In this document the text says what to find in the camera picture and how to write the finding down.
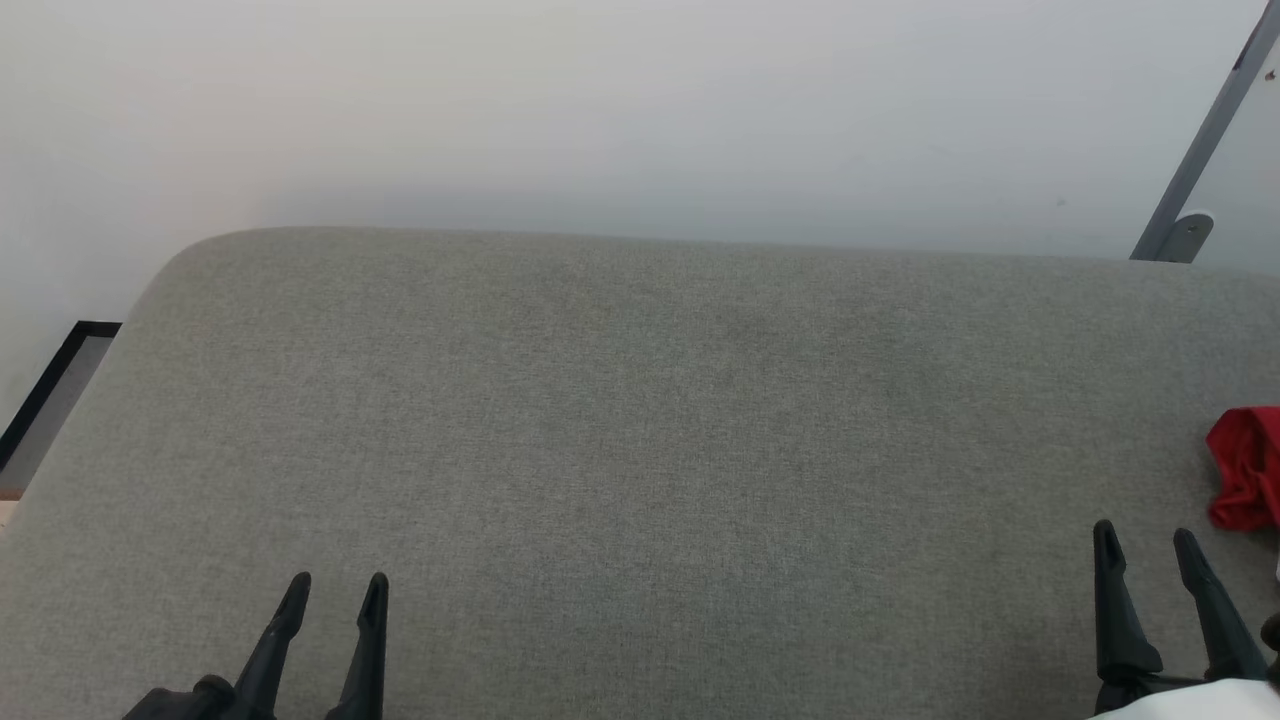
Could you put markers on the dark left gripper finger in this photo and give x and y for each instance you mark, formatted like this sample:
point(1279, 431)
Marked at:
point(365, 670)
point(272, 660)

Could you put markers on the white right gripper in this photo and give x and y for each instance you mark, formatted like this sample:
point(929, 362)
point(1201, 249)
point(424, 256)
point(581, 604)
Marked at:
point(1220, 702)

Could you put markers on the red and white jersey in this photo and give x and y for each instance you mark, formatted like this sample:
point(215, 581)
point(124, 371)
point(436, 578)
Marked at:
point(1250, 470)

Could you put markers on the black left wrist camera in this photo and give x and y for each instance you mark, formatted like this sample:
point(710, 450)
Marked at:
point(185, 705)

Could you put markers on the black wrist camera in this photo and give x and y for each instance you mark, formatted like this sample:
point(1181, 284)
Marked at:
point(1272, 645)
point(185, 705)

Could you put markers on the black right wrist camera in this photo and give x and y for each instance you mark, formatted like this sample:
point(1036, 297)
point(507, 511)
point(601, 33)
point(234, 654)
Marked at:
point(1272, 645)

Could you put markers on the black frame strip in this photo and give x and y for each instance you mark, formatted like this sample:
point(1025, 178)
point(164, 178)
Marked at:
point(50, 385)

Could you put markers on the grey metal post bracket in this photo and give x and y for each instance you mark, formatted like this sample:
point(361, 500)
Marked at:
point(1188, 238)

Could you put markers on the grey metal post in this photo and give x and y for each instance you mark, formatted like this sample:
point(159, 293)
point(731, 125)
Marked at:
point(1210, 130)

